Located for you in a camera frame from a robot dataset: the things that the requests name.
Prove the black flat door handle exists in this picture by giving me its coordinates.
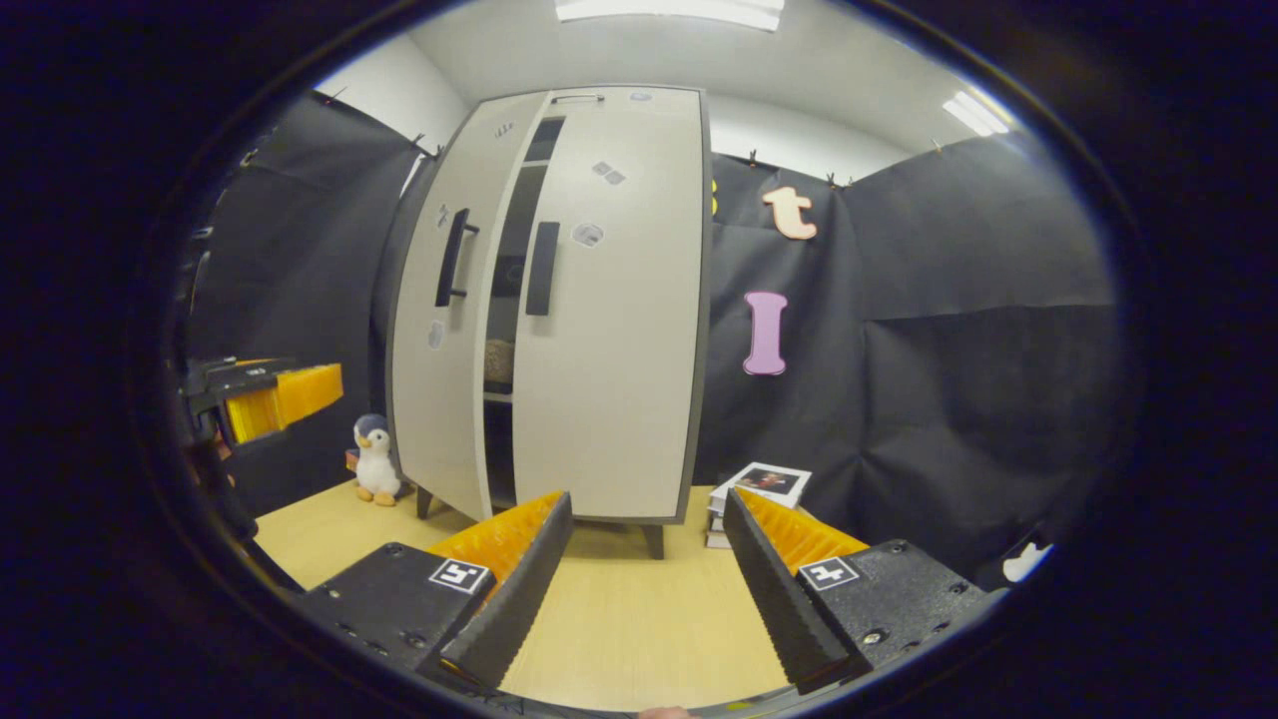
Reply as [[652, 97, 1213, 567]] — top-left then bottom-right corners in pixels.
[[525, 221, 561, 317]]

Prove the white shoe cabinet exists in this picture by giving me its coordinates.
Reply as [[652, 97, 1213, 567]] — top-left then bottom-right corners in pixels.
[[387, 85, 712, 560]]

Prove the penguin plush toy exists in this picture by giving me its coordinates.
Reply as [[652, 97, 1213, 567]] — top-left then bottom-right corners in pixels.
[[351, 413, 403, 507]]

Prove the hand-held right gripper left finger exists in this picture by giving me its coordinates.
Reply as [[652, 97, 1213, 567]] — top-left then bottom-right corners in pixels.
[[300, 490, 575, 690]]

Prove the large ceiling light panel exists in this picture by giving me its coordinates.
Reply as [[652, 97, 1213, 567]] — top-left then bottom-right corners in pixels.
[[555, 0, 786, 33]]

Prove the white cabinet door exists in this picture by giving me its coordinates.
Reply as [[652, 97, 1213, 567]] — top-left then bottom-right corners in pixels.
[[511, 86, 708, 525], [389, 92, 550, 522]]

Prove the stack of books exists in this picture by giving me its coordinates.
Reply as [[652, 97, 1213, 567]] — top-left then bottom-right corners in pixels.
[[705, 461, 813, 550]]

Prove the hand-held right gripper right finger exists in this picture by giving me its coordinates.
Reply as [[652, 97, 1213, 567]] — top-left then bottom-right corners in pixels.
[[723, 486, 999, 695]]

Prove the black bar door handle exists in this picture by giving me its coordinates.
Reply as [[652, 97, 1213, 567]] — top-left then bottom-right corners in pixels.
[[434, 208, 480, 308]]

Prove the narrow ceiling light panel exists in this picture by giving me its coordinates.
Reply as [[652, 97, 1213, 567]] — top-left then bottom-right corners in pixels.
[[944, 90, 1014, 138]]

